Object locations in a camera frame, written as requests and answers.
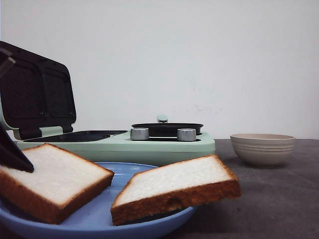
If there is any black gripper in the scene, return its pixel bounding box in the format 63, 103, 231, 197
0, 48, 15, 77

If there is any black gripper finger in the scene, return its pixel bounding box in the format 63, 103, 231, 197
0, 126, 34, 173

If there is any breakfast maker hinged lid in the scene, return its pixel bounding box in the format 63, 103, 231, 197
0, 41, 76, 140

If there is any bread slice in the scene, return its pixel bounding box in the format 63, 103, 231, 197
111, 154, 241, 226
0, 143, 114, 224

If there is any beige ribbed bowl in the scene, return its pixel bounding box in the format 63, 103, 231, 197
230, 133, 296, 167

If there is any mint green breakfast maker base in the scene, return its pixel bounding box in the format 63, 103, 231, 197
15, 130, 216, 166

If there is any blue round plate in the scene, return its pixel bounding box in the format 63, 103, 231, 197
0, 162, 196, 239

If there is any left silver control knob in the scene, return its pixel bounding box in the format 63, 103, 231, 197
130, 127, 149, 141

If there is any silver control knob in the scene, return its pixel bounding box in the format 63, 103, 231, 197
130, 127, 149, 141
177, 128, 196, 142

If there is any black round frying pan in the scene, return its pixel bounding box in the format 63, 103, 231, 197
132, 115, 203, 137

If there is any right silver control knob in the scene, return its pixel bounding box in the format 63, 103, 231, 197
177, 128, 196, 142

